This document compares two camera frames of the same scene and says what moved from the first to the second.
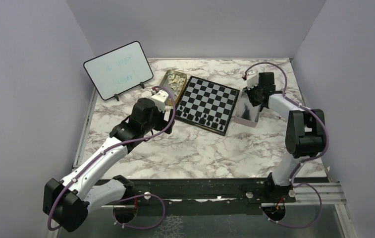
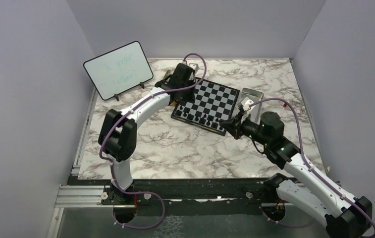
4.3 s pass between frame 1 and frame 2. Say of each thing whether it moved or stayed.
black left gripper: moved
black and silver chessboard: stayed
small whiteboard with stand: stayed
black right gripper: moved
